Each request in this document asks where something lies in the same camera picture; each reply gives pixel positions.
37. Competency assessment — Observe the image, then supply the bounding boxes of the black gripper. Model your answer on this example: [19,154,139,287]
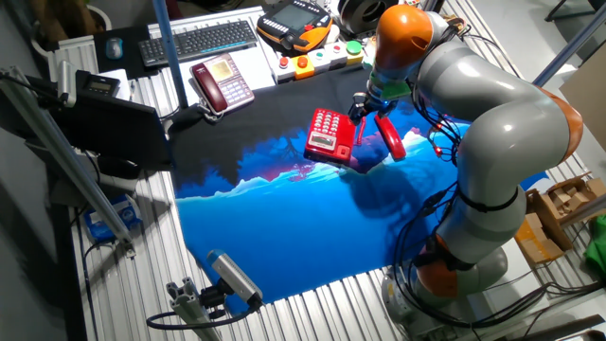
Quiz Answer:
[348,92,401,125]

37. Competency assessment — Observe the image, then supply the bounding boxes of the red telephone handset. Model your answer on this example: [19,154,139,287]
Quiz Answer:
[373,114,408,162]

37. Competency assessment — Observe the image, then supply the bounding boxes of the red telephone base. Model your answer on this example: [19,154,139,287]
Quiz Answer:
[303,107,357,168]

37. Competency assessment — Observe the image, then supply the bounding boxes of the maroon desk telephone base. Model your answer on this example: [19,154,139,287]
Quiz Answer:
[188,52,256,117]

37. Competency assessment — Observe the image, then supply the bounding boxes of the maroon telephone handset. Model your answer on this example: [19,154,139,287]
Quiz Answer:
[190,63,229,114]

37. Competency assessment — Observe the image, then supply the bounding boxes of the yellow box green button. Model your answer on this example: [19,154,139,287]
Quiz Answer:
[344,40,365,66]

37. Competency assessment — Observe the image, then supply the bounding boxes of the white box red button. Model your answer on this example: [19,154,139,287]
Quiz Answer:
[273,54,298,85]
[324,41,349,70]

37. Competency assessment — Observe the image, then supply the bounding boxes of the white box green button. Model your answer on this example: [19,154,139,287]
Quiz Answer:
[307,46,332,75]

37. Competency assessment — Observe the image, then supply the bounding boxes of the orange box red button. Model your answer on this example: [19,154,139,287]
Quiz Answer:
[291,54,316,81]

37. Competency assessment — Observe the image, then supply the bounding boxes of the black filament spool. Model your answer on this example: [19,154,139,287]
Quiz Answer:
[338,0,401,35]

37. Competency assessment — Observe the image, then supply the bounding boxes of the black orange teach pendant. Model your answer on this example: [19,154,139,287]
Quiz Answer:
[256,0,334,53]

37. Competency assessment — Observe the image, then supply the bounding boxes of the white paper sheet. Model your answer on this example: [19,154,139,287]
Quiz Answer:
[160,45,278,108]

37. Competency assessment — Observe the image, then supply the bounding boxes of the blue landscape printed cloth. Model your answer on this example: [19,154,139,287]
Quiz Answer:
[168,63,551,314]

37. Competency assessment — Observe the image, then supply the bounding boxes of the black computer keyboard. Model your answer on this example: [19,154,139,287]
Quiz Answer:
[137,19,259,68]

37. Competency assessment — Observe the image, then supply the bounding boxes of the blue metal pole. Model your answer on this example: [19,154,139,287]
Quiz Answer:
[151,0,190,110]
[533,4,606,87]

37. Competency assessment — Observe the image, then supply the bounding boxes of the open cardboard box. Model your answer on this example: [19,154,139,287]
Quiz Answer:
[525,172,606,252]

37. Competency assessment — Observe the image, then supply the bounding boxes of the small cardboard box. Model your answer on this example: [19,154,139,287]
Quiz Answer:
[514,212,565,265]

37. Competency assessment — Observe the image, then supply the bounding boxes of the brown cardboard sheet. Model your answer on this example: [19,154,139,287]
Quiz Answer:
[559,56,606,153]

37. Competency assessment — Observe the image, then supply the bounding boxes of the grey aluminium bar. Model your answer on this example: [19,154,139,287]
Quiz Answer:
[558,193,606,228]

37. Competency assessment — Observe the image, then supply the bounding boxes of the black laptop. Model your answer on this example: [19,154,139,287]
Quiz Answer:
[61,92,174,171]

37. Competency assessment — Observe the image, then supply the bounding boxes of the green cloth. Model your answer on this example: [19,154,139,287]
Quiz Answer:
[582,215,606,280]

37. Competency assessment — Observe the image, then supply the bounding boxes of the grey computer mouse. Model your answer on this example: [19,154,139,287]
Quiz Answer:
[104,36,124,61]

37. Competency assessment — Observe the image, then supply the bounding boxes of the short aluminium profile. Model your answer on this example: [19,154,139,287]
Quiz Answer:
[165,277,223,341]

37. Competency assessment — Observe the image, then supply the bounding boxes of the small black display device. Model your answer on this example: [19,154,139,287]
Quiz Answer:
[75,69,122,99]

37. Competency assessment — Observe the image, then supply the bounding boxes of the black mouse pad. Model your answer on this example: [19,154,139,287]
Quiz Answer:
[93,24,152,81]

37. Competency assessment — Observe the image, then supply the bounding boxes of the blue tissue pack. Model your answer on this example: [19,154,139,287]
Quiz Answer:
[83,193,143,243]

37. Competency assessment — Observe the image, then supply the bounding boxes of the long aluminium beam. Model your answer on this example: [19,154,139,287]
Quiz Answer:
[0,65,136,257]

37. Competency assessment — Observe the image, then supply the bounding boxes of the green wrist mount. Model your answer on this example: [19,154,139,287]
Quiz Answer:
[368,70,413,100]

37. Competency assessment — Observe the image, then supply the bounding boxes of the grey coiled phone cord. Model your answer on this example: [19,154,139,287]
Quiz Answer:
[196,97,224,124]

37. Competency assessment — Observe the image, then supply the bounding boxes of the silver camera blue tip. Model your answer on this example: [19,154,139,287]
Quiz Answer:
[206,249,264,307]

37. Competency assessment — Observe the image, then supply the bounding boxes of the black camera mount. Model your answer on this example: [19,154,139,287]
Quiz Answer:
[198,278,233,319]

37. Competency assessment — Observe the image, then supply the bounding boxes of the black camera cable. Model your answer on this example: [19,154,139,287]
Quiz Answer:
[145,302,259,332]

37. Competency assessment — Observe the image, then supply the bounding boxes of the silver cylinder camera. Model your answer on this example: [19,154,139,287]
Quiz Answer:
[56,60,78,109]

